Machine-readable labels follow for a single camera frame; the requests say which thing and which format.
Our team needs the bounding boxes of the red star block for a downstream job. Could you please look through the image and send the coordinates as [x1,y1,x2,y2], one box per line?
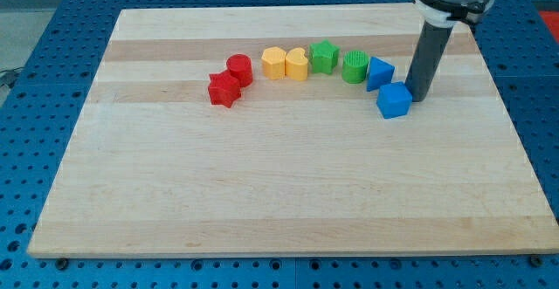
[208,70,241,108]

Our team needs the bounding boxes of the blue cube block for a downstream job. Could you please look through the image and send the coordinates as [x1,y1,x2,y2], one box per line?
[376,82,412,119]

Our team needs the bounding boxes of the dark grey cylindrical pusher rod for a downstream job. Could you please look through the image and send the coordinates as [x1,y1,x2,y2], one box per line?
[404,22,452,102]

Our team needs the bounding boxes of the light wooden board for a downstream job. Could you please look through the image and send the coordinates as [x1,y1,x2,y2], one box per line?
[28,3,558,258]

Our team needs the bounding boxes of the red cylinder block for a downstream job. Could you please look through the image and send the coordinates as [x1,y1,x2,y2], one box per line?
[226,54,253,87]

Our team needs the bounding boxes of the yellow hexagon block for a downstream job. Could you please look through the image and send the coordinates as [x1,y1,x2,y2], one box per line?
[261,46,286,80]

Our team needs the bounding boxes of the yellow heart block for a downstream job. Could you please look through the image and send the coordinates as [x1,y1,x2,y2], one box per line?
[285,47,308,81]

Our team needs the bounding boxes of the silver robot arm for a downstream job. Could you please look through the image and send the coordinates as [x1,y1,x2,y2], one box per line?
[405,0,495,102]

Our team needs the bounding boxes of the blue triangle block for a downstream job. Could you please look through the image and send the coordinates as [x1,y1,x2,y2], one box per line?
[366,57,395,92]

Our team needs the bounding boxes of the green cylinder block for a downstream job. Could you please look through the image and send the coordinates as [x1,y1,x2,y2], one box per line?
[342,51,369,84]

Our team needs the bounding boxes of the green star block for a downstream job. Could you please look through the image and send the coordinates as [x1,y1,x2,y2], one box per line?
[309,39,340,75]

